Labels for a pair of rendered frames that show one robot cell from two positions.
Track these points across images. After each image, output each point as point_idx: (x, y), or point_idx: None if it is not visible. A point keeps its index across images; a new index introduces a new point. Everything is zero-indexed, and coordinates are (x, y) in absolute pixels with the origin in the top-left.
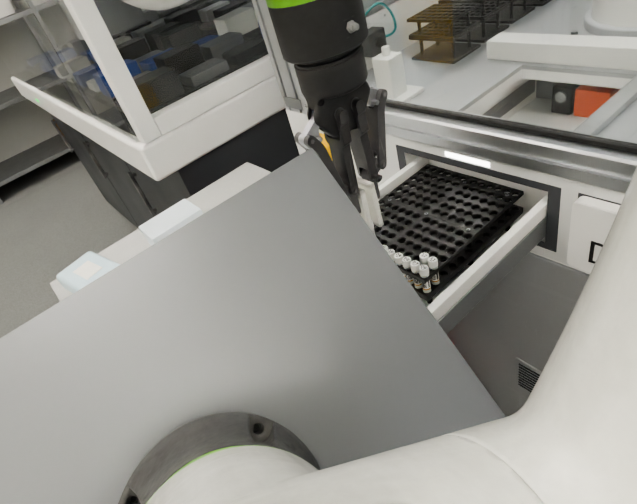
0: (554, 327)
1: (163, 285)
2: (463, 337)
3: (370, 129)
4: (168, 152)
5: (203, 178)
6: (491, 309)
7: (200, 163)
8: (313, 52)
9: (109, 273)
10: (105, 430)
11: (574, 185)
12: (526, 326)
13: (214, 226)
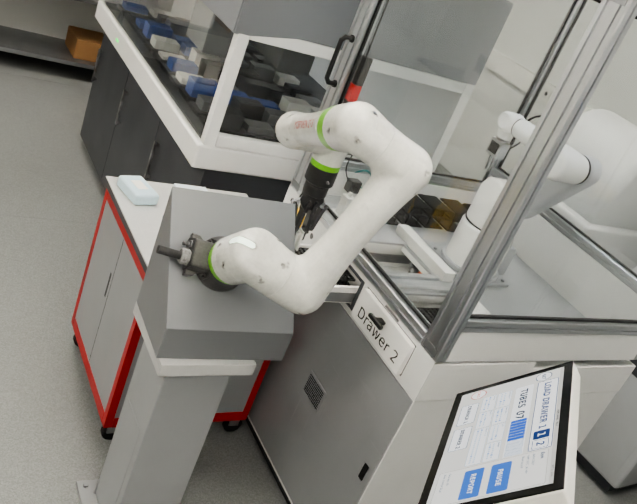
0: (334, 351)
1: (241, 207)
2: (294, 354)
3: (315, 214)
4: (210, 157)
5: (213, 183)
6: (315, 336)
7: (219, 174)
8: (313, 181)
9: (233, 195)
10: (211, 225)
11: (368, 283)
12: (324, 349)
13: (260, 203)
